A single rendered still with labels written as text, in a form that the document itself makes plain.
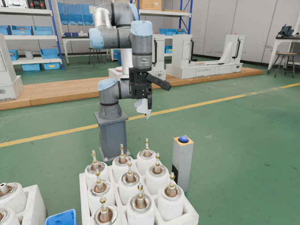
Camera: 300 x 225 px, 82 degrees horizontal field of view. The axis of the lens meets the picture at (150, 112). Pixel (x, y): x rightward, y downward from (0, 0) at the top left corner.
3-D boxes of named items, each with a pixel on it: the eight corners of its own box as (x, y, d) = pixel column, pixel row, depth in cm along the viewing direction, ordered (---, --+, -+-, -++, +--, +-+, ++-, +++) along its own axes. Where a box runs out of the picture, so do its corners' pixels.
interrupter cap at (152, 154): (141, 161, 78) (141, 160, 78) (137, 152, 85) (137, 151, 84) (157, 157, 81) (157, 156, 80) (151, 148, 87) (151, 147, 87)
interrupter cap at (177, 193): (163, 182, 67) (164, 181, 67) (183, 187, 65) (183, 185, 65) (158, 197, 61) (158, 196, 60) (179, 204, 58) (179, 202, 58)
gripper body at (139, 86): (129, 95, 73) (127, 65, 68) (148, 93, 75) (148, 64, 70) (131, 101, 66) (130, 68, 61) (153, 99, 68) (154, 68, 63)
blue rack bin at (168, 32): (158, 35, 582) (158, 28, 573) (168, 35, 596) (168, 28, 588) (165, 35, 540) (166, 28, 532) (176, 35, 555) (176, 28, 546)
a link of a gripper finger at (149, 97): (145, 107, 72) (144, 86, 69) (149, 107, 72) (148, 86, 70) (147, 110, 67) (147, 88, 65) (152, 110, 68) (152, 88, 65)
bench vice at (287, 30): (285, 37, 380) (289, 24, 370) (294, 37, 366) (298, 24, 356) (274, 37, 363) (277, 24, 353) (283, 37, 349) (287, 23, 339)
